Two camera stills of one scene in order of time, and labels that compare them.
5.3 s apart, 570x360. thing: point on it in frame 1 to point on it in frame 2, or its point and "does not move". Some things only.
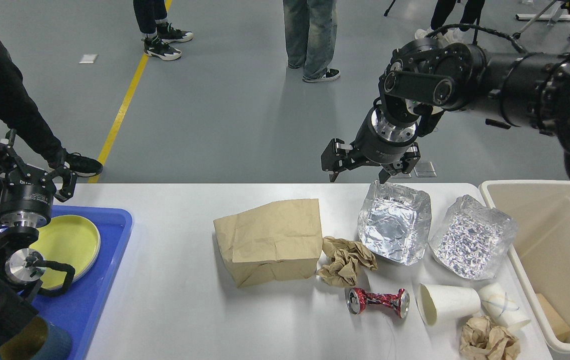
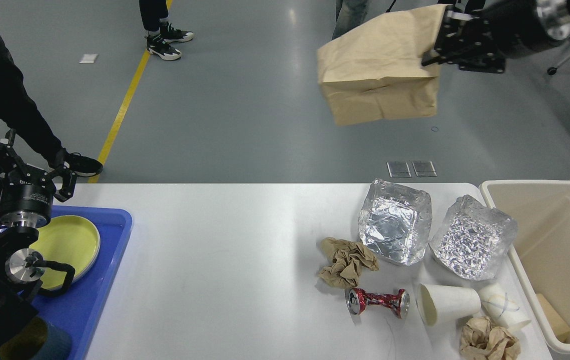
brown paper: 347,257 does not move
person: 311,30 to 349,14
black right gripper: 380,142 to 502,31
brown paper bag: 281,240 to 375,71
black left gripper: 26,201 does not move
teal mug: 38,339 does not move
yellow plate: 73,240 does not move
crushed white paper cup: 497,306 does not move
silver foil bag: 395,222 does not move
